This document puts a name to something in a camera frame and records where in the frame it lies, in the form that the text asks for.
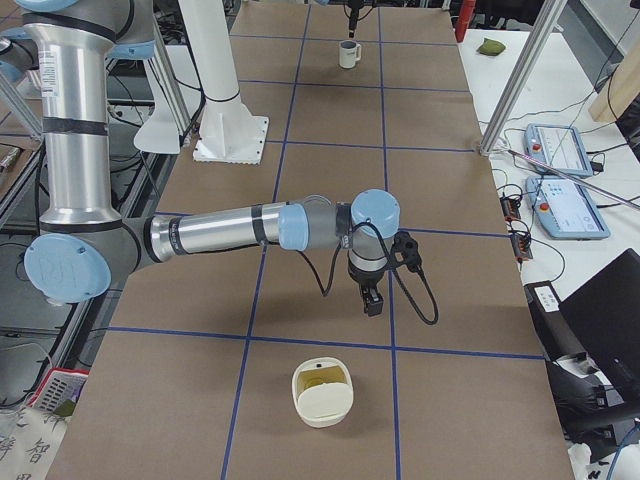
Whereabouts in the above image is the aluminium frame post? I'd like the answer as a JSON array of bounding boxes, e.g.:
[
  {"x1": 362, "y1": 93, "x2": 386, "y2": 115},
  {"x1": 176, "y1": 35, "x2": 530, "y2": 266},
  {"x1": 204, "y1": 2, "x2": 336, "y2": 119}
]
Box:
[{"x1": 479, "y1": 0, "x2": 568, "y2": 156}]

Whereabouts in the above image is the metal grabber stick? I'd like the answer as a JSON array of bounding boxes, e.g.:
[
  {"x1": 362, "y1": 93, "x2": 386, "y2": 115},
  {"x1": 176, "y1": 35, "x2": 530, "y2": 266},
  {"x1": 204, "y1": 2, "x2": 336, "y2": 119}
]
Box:
[{"x1": 506, "y1": 148, "x2": 639, "y2": 210}]

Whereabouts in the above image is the lower teach pendant blue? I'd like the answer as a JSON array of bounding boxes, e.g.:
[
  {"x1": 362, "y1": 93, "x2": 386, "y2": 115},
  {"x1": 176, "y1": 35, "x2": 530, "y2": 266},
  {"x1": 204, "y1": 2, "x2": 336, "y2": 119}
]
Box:
[{"x1": 525, "y1": 175, "x2": 611, "y2": 240}]

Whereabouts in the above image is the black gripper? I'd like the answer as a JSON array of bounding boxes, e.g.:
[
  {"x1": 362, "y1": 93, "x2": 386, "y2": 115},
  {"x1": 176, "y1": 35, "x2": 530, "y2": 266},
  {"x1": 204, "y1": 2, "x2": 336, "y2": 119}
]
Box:
[
  {"x1": 348, "y1": 263, "x2": 385, "y2": 317},
  {"x1": 347, "y1": 0, "x2": 363, "y2": 38}
]

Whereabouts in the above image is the teach pendant blue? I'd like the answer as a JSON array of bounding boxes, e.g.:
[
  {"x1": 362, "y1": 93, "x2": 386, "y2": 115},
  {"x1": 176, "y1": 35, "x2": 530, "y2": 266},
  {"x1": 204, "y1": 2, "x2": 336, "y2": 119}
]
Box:
[
  {"x1": 524, "y1": 124, "x2": 594, "y2": 178},
  {"x1": 525, "y1": 175, "x2": 611, "y2": 240}
]

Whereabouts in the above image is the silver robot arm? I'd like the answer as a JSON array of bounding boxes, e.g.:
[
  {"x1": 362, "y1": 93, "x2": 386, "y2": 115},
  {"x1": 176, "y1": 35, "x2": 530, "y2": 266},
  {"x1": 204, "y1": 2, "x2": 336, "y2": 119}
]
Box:
[{"x1": 22, "y1": 1, "x2": 400, "y2": 316}]

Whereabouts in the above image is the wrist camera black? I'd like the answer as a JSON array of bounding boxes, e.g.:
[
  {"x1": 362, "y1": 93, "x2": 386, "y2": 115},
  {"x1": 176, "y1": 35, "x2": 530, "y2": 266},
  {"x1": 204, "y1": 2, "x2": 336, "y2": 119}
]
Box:
[{"x1": 391, "y1": 231, "x2": 422, "y2": 273}]

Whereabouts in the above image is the white plastic basket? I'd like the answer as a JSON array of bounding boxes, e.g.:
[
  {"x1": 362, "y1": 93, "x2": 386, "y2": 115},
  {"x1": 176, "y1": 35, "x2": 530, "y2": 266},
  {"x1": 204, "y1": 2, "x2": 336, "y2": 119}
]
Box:
[{"x1": 27, "y1": 368, "x2": 89, "y2": 417}]

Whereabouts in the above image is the white mug grey inside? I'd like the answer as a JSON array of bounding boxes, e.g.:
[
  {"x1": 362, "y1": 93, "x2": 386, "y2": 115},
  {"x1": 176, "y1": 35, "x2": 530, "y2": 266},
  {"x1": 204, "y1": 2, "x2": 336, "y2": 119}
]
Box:
[{"x1": 339, "y1": 40, "x2": 362, "y2": 70}]

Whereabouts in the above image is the cream plastic bin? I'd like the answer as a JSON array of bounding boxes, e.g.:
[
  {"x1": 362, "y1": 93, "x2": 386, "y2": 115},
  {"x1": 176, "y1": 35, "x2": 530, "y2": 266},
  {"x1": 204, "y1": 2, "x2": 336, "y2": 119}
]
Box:
[{"x1": 291, "y1": 357, "x2": 354, "y2": 428}]

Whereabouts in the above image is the upper teach pendant blue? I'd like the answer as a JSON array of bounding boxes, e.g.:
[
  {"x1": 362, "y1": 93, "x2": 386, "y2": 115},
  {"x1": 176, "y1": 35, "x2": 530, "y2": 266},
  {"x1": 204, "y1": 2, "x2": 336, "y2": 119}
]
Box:
[{"x1": 524, "y1": 124, "x2": 594, "y2": 178}]

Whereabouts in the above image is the green bean bag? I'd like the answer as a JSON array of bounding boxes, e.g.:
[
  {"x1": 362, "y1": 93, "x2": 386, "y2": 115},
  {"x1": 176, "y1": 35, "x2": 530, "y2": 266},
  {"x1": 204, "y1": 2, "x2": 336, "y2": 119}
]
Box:
[{"x1": 476, "y1": 38, "x2": 506, "y2": 57}]

